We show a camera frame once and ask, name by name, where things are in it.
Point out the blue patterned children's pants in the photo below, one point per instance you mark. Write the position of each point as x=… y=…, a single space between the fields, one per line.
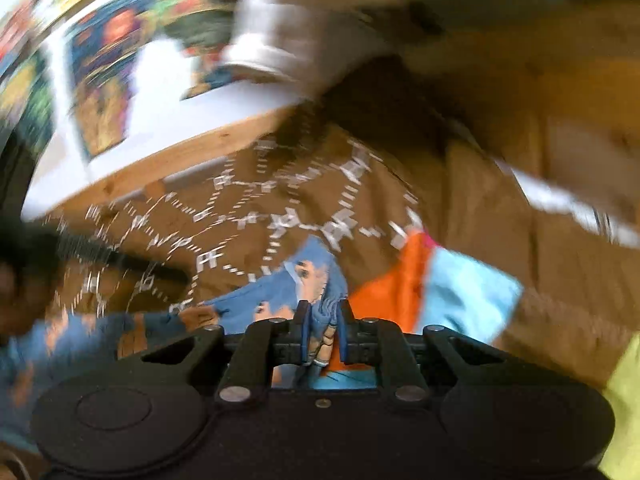
x=37 y=353

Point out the white hanging garment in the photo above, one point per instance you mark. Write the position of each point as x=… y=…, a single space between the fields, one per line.
x=306 y=43

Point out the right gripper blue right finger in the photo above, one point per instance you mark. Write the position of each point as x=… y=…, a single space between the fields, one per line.
x=346 y=332

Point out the wooden bed frame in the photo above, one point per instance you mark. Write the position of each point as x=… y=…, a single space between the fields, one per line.
x=185 y=155

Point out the colourful landscape painting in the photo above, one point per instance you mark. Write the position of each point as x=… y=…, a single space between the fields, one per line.
x=203 y=30

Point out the brown PF patterned blanket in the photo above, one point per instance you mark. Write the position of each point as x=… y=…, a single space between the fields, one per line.
x=424 y=228

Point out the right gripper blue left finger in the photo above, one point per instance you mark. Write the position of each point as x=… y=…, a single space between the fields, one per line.
x=300 y=331

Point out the starry night swirl painting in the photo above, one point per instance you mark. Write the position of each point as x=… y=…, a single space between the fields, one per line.
x=102 y=51

